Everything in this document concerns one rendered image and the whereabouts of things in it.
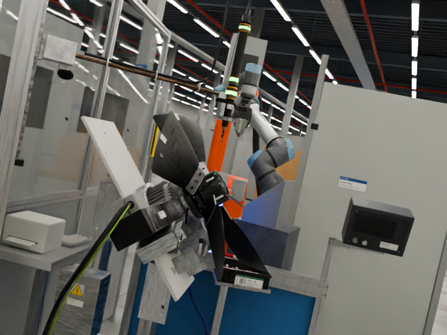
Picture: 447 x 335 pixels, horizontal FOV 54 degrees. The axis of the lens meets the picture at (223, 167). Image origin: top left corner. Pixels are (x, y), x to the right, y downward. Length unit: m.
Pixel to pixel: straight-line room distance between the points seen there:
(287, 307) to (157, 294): 0.73
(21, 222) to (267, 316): 1.14
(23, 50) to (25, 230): 0.62
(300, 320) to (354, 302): 1.54
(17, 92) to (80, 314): 0.75
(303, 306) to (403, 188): 1.69
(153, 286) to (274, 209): 0.88
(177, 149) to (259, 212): 0.97
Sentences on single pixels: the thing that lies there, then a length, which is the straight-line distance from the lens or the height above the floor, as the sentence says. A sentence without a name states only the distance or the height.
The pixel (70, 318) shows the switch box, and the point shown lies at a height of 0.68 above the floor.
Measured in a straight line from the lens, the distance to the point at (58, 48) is 1.50.
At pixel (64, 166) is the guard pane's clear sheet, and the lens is 2.14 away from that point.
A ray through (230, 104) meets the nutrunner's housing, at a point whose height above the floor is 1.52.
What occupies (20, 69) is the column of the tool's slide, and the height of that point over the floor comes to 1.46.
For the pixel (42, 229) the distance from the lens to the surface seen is 1.68.
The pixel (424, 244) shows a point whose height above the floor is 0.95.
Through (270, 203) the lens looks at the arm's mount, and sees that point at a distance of 2.27.
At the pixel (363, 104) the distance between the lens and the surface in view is 3.52.
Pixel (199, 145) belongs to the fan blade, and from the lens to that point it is 1.70.
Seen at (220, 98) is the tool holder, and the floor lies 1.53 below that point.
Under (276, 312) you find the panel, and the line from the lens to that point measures 2.14.
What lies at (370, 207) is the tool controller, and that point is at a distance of 2.00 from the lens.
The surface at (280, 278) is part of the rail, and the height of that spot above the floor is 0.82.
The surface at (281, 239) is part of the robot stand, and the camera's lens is 2.28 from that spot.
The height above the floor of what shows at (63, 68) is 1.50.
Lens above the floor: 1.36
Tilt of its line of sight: 3 degrees down
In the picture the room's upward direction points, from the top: 12 degrees clockwise
